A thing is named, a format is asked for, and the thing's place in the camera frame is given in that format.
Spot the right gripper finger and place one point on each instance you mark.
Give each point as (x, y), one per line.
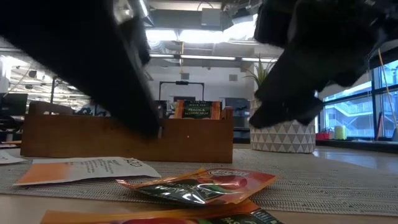
(286, 99)

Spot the grey woven placemat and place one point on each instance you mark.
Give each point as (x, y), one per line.
(311, 186)

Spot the person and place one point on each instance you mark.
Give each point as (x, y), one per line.
(93, 109)

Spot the large glass window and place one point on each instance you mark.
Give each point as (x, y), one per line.
(351, 118)

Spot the bright ceiling light panel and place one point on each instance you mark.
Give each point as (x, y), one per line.
(192, 35)

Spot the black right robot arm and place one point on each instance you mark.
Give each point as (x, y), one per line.
(387, 21)

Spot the wooden tea organiser box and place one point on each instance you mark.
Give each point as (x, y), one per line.
(192, 143)

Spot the dark monitor screen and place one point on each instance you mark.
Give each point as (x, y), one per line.
(237, 107)
(14, 104)

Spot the white orange Tazo tea packet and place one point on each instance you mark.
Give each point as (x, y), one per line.
(87, 169)
(7, 158)

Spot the yellow-green cylinder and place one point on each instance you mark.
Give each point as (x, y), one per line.
(340, 132)

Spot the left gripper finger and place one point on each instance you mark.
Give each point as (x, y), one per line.
(130, 93)

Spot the long linear ceiling light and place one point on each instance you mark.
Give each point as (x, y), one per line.
(205, 57)

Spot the red peach tea packet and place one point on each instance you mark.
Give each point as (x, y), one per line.
(197, 109)
(217, 183)
(149, 215)

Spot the grey ceiling unit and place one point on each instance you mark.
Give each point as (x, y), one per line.
(211, 17)

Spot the succulent in triangle-patterned pot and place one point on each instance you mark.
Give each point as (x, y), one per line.
(283, 140)

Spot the grey square wall speaker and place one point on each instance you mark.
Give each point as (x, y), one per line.
(185, 76)
(233, 77)

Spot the red box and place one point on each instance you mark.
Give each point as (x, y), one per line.
(322, 136)

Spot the black metal gantry frame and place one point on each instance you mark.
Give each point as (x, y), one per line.
(52, 90)
(182, 82)

